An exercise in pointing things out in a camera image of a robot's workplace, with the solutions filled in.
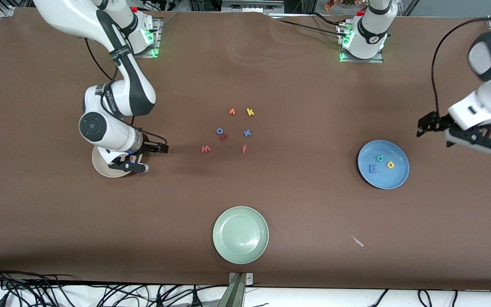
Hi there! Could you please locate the beige round plate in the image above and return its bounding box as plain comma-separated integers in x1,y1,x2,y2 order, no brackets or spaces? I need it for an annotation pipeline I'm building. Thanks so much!
92,145,144,178

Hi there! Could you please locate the blue round plate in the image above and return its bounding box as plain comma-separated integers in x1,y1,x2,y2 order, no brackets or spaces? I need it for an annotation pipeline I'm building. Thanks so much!
358,140,410,190

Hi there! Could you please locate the green round plate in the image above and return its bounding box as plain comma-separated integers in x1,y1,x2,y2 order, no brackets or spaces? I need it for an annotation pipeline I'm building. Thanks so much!
212,206,269,265

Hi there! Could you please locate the grey metal box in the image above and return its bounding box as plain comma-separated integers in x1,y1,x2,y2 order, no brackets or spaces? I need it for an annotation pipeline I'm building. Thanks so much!
221,0,284,13

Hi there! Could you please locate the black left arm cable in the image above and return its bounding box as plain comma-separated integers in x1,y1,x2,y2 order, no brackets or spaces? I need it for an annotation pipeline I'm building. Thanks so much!
431,17,491,119

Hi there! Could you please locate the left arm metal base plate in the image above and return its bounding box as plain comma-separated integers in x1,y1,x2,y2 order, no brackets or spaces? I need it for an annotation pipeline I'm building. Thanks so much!
338,23,384,64

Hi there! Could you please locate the thin black base cable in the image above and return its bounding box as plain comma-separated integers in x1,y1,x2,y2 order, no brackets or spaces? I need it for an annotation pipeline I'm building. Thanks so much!
277,13,352,39

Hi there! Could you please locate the grey metal camera post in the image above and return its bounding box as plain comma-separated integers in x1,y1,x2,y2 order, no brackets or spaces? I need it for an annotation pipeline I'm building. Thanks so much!
218,272,254,307

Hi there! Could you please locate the black floor cable bundle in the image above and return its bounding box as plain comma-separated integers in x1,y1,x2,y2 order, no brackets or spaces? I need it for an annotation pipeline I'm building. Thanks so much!
0,262,229,307

